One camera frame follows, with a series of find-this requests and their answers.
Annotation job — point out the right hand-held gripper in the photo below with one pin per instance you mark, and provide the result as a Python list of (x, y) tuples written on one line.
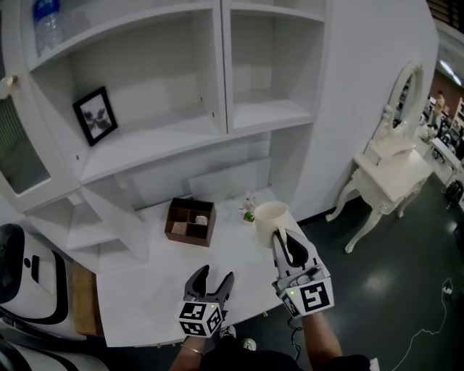
[(311, 293)]

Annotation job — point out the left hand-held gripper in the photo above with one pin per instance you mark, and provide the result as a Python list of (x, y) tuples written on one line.
[(197, 315)]

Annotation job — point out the cream ceramic mug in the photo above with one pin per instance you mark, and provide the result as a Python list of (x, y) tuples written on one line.
[(268, 224)]

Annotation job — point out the white desk shelving unit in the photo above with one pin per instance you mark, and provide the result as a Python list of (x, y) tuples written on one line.
[(224, 72)]

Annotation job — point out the person's right forearm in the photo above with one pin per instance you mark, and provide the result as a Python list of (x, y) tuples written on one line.
[(320, 337)]

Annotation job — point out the person's left forearm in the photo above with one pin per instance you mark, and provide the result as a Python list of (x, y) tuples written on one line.
[(188, 360)]

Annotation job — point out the person's left white shoe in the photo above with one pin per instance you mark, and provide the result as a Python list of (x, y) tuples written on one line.
[(228, 331)]

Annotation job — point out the person's white shoe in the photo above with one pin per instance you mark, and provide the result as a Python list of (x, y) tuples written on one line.
[(249, 344), (228, 331)]

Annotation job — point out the brown wooden organizer box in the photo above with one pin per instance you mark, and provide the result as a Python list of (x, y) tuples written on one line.
[(188, 239)]

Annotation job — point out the small potted flower plant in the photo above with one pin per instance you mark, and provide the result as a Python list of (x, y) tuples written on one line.
[(248, 210)]

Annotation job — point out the person's right white shoe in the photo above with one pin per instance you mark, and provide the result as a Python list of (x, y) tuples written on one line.
[(249, 344)]

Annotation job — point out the person's dark shirt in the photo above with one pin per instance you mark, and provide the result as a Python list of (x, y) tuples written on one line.
[(253, 360)]

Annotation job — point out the flat brown cardboard box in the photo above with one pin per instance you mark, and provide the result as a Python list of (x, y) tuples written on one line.
[(85, 300)]

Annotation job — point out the cream vanity dressing table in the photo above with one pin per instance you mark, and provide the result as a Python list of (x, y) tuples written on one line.
[(395, 177)]

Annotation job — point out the white power strip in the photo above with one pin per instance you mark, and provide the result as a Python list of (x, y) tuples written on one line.
[(448, 290)]

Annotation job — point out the white work table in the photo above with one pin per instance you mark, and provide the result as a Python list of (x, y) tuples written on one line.
[(444, 152)]

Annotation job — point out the gold cabinet door knob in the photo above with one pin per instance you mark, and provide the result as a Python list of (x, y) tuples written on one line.
[(12, 80)]

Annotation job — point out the clear water bottle blue label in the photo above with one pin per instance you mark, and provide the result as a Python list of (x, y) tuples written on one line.
[(47, 29)]

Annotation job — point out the oval vanity mirror cream frame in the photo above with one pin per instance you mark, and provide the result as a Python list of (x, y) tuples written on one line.
[(389, 141)]

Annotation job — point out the black picture frame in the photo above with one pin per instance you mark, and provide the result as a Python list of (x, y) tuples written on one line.
[(95, 116)]

